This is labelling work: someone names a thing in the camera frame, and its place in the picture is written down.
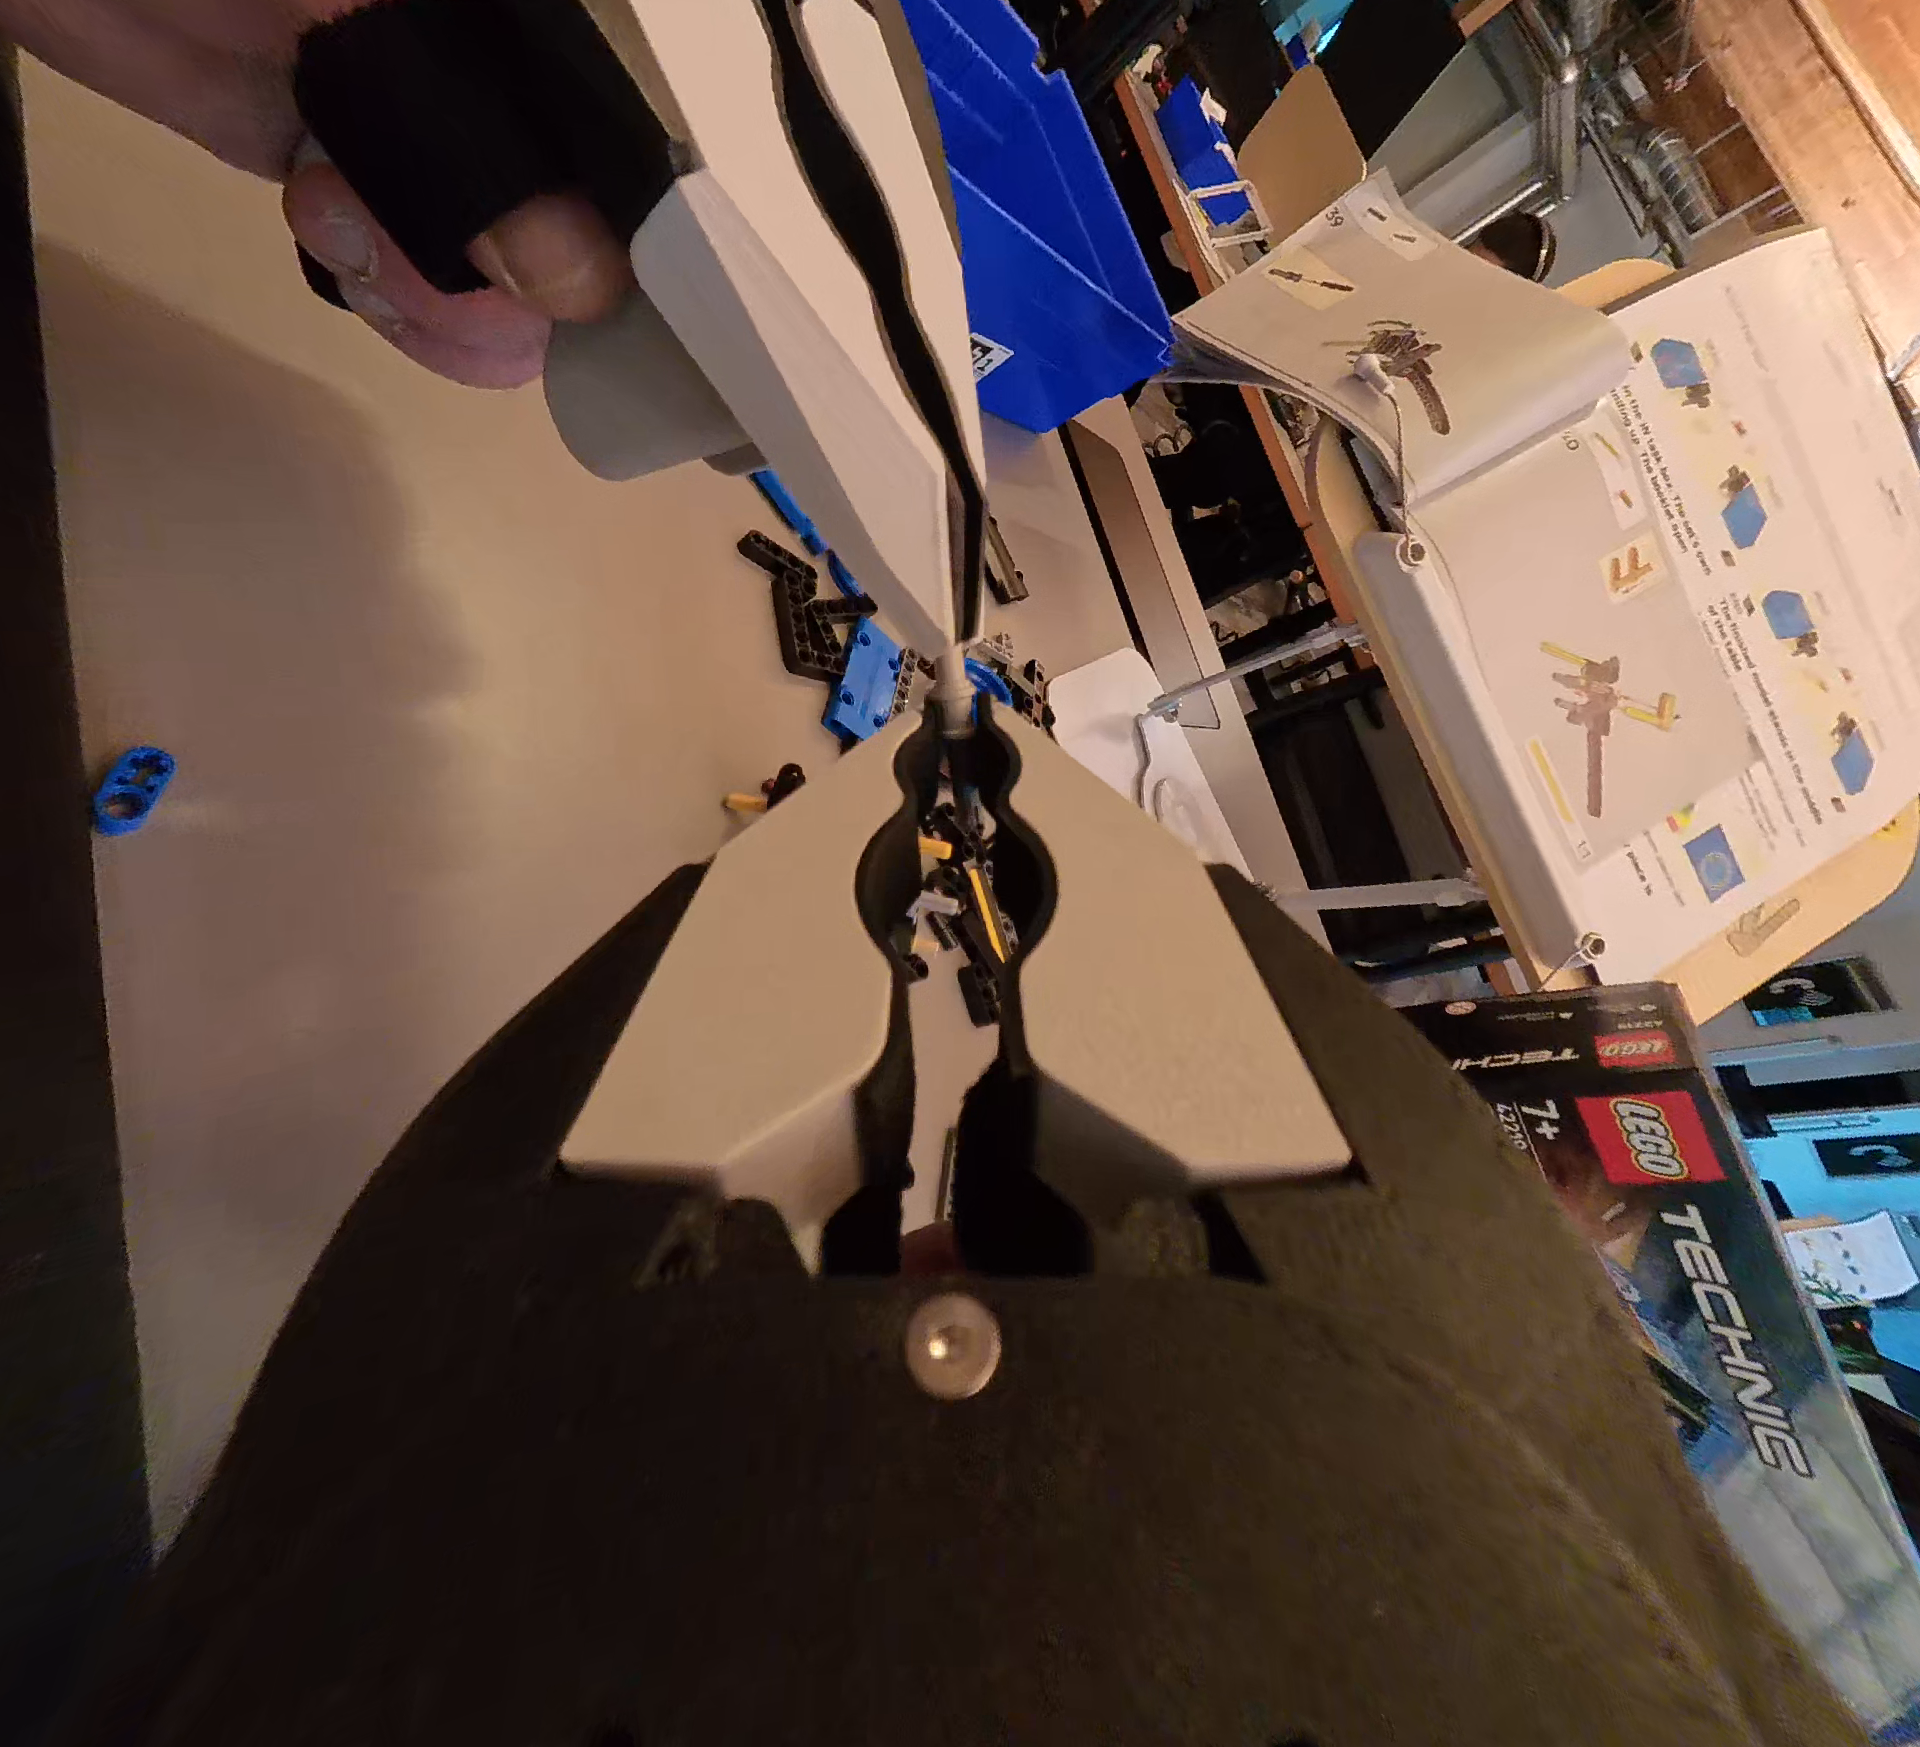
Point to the printed task sheet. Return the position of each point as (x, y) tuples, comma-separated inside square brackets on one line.
[(1800, 501)]

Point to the blue toy wheel hub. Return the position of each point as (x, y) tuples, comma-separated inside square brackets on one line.
[(987, 685)]

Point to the tan plywood chair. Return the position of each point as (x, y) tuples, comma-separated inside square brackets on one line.
[(1302, 149)]

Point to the white book stand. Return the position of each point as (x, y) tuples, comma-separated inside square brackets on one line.
[(1440, 667)]

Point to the small blue connector brick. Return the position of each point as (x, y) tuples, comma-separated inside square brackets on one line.
[(132, 790)]

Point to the black angled toy frame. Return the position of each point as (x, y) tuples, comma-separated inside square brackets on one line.
[(809, 606)]

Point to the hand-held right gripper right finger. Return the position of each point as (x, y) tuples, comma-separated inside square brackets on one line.
[(1185, 1027)]

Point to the blue curved toy panel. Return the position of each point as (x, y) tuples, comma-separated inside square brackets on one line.
[(779, 501)]

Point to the black toy brick assembly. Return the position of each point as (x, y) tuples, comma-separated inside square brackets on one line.
[(983, 915)]

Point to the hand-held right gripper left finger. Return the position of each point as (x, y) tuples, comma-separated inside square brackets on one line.
[(721, 1027)]

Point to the blue bin with white tag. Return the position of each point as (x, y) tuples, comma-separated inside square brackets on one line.
[(1021, 249)]

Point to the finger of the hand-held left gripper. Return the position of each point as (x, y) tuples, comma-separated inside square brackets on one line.
[(900, 202), (796, 397)]

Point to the blue flat toy panel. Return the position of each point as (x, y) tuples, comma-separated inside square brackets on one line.
[(867, 684)]

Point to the toy truck set box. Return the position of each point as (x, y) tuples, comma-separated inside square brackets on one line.
[(1681, 1253)]

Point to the black and blue frame assembly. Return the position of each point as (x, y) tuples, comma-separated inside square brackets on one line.
[(1026, 685)]

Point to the black curved toy panel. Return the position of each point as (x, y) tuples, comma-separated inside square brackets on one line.
[(1003, 566)]

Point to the open instruction booklet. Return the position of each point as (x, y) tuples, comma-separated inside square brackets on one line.
[(1499, 337)]

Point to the black dimpled mat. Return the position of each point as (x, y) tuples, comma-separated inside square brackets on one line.
[(44, 1027)]

